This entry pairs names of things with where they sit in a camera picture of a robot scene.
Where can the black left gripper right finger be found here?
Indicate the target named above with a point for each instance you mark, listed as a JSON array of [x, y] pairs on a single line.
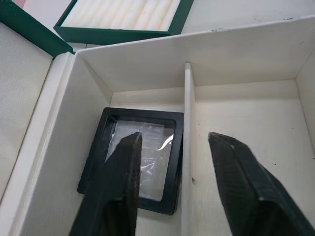
[[248, 186]]

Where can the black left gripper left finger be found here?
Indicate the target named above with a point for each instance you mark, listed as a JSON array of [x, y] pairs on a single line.
[[115, 186]]

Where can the black framed clear display case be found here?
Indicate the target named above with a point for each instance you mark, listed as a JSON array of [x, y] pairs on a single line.
[[157, 167]]

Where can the green jewelry box white lining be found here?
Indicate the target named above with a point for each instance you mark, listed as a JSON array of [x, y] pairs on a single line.
[[246, 103]]

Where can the green tray with white rolls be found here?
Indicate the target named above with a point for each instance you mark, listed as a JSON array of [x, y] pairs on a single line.
[[123, 22]]

